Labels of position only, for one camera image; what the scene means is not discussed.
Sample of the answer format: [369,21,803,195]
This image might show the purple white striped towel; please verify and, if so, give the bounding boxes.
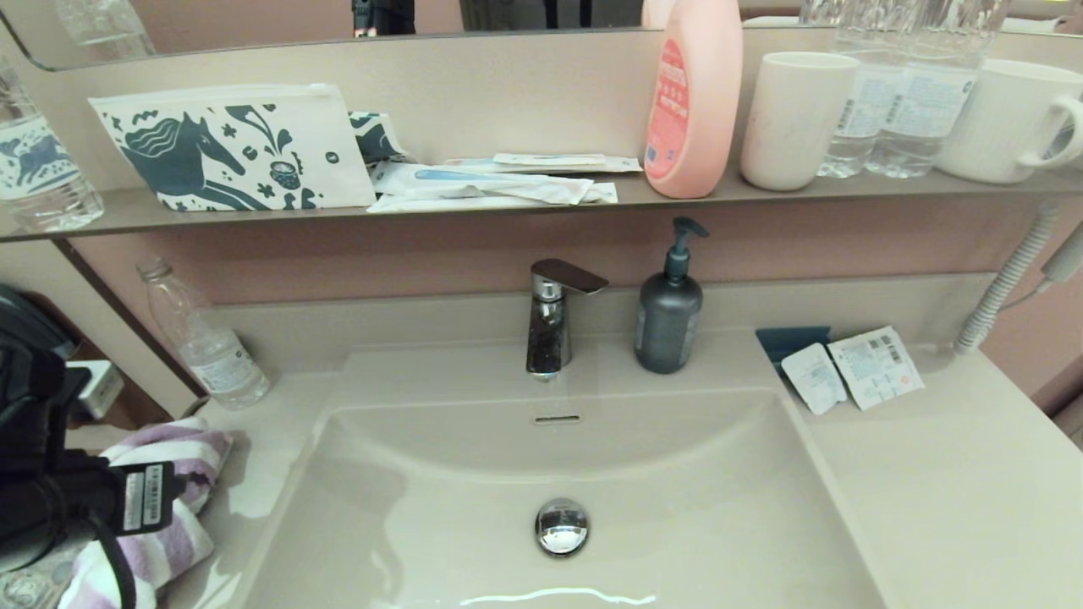
[59,419,234,609]

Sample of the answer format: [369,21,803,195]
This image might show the chrome sink faucet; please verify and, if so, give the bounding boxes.
[525,259,610,381]

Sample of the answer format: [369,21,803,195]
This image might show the beige ceramic sink basin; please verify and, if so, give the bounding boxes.
[244,338,889,609]

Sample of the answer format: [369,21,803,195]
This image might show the brown holder pouch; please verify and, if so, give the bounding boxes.
[17,292,174,432]

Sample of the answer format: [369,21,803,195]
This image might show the shrink-wrapped bottle pack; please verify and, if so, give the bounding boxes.
[0,550,81,609]

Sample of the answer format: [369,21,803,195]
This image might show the slim clear plastic bottle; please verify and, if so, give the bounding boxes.
[135,258,272,411]

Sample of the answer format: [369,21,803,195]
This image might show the dark blue hair dryer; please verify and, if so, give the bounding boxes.
[0,283,75,360]

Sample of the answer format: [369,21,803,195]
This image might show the water bottle blue animal label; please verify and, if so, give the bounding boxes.
[0,58,106,233]

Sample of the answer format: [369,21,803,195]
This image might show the white horse print pouch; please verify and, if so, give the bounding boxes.
[87,83,377,212]

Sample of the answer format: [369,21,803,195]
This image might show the plain white toiletry packet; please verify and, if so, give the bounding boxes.
[367,182,619,213]

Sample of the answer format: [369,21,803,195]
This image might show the folded blue patterned pouch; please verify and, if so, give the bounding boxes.
[349,111,415,166]

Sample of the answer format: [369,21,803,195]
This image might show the chrome drain stopper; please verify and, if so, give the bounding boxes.
[534,497,591,558]

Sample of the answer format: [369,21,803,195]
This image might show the white packet with blue toothbrush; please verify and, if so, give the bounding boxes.
[371,162,597,206]

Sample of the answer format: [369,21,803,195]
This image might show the flat white toiletry packet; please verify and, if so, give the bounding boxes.
[443,152,644,174]

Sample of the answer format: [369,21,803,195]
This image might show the dark grey soap dispenser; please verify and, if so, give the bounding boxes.
[635,217,710,376]

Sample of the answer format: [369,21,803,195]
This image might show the dark blue packet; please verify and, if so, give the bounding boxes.
[755,326,833,376]

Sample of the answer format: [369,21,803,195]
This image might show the pink lotion bottle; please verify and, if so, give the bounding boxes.
[641,0,745,200]

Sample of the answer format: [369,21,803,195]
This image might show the small white sachet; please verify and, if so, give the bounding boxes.
[779,343,848,416]

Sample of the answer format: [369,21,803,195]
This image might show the white sachet with barcode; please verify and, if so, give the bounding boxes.
[826,326,926,412]

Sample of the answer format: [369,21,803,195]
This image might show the clear plastic water bottle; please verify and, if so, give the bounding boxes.
[863,0,1009,180]
[816,0,899,179]

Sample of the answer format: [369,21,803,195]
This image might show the white handset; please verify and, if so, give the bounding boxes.
[1039,220,1083,286]

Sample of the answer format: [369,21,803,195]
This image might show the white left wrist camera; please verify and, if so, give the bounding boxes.
[66,359,125,421]

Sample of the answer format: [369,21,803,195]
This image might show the grey wall shelf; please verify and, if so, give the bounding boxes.
[0,165,1083,245]

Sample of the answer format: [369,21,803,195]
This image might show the white handleless cup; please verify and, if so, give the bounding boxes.
[739,52,860,192]

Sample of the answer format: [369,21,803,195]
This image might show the white coiled hose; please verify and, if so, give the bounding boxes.
[953,206,1060,355]

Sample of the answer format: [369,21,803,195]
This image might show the white mug with handle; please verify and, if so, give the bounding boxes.
[934,58,1083,185]

